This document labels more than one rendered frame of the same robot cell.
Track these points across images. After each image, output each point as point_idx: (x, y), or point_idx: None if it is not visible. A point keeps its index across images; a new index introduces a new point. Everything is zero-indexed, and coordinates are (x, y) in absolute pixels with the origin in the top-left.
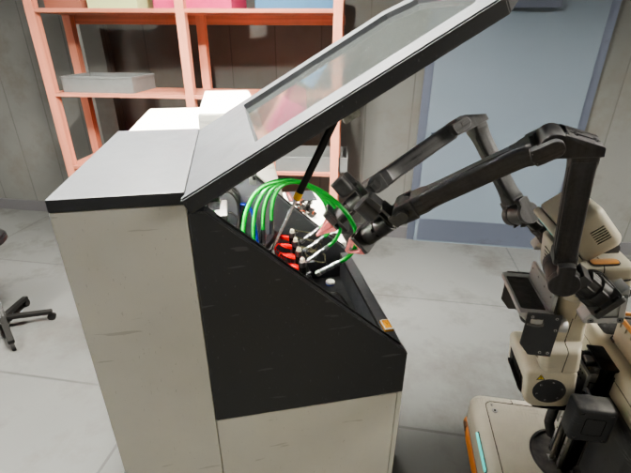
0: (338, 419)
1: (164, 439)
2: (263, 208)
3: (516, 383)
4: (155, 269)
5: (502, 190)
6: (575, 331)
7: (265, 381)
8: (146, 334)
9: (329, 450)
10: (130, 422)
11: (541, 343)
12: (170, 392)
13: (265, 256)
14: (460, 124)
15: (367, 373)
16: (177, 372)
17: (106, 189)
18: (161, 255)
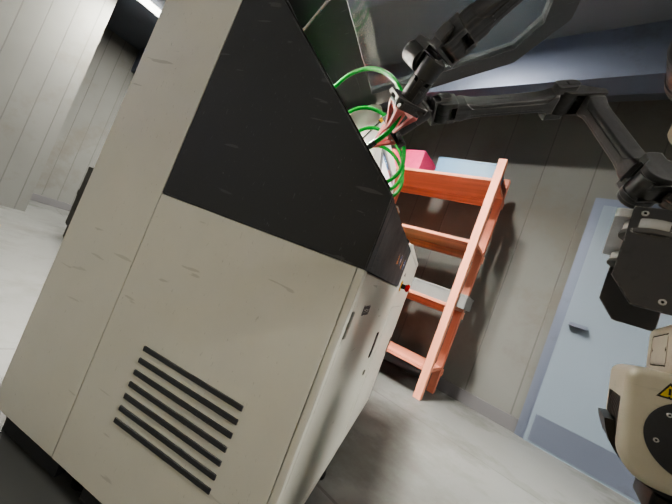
0: (266, 271)
1: (117, 192)
2: None
3: (605, 420)
4: (211, 10)
5: (620, 154)
6: None
7: (223, 162)
8: (173, 68)
9: (233, 322)
10: (111, 157)
11: (667, 281)
12: (152, 136)
13: (290, 15)
14: (566, 82)
15: (329, 207)
16: (169, 115)
17: None
18: (221, 0)
